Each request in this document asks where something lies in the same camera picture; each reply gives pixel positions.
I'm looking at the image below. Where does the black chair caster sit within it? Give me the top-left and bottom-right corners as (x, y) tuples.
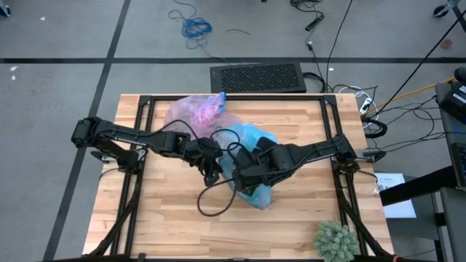
(433, 3), (451, 19)

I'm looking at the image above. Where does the yellow extension cable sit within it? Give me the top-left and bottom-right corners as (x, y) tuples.
(369, 76), (456, 112)

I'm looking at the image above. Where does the pink translucent trash bag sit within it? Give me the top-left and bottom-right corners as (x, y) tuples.
(162, 91), (243, 140)

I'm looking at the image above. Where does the blue coiled cable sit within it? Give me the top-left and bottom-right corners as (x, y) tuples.
(167, 0), (229, 63)

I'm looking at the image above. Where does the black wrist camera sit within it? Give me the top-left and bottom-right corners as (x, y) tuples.
(199, 137), (224, 159)
(232, 148), (258, 169)

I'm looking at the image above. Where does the green artificial plant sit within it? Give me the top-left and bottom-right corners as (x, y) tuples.
(313, 221), (360, 262)

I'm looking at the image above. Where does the black aluminium table frame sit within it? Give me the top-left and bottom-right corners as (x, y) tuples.
(87, 93), (396, 262)

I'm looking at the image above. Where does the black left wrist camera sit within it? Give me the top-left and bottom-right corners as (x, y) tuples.
(199, 137), (224, 159)

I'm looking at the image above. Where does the coiled black cable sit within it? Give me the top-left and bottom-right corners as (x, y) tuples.
(361, 116), (389, 140)

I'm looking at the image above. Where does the black power strip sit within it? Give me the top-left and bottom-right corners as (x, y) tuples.
(304, 13), (325, 32)

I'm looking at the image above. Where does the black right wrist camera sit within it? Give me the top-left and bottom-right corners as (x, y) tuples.
(232, 148), (258, 169)

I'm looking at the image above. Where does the black camera cable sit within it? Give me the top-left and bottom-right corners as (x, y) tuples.
(159, 119), (242, 151)
(197, 174), (240, 218)

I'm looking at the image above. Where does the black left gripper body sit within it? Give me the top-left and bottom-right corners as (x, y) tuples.
(183, 137), (224, 175)

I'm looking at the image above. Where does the black perforated floor mat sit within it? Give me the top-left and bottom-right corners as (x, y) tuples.
(210, 61), (308, 94)

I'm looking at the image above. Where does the black labelled device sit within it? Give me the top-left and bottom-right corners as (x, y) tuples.
(438, 82), (466, 124)

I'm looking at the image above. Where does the printed white document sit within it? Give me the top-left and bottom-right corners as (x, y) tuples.
(374, 172), (418, 219)

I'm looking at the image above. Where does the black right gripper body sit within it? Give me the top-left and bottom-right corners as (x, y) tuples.
(232, 144), (282, 191)

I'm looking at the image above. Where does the white power strip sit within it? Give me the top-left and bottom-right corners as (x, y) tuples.
(358, 96), (374, 116)

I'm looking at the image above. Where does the black flat bar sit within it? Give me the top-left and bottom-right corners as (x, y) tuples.
(379, 165), (458, 207)

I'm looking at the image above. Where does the light blue bag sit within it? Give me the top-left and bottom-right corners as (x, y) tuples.
(215, 122), (280, 211)

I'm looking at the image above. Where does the long black cable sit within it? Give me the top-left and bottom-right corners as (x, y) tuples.
(378, 9), (466, 110)
(325, 0), (354, 92)

